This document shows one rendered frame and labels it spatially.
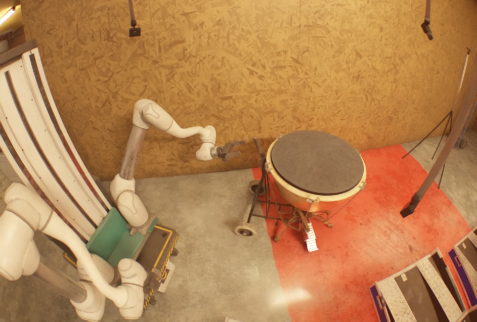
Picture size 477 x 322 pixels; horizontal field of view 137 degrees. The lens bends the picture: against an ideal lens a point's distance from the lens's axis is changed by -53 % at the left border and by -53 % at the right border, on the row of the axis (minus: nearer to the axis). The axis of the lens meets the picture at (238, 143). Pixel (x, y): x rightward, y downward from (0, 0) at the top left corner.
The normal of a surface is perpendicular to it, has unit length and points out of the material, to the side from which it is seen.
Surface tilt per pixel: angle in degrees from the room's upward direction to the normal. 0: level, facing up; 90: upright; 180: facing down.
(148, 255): 0
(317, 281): 0
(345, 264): 0
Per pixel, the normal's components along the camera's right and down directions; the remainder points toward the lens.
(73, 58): 0.13, 0.58
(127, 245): -0.04, -0.81
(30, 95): 0.97, 0.11
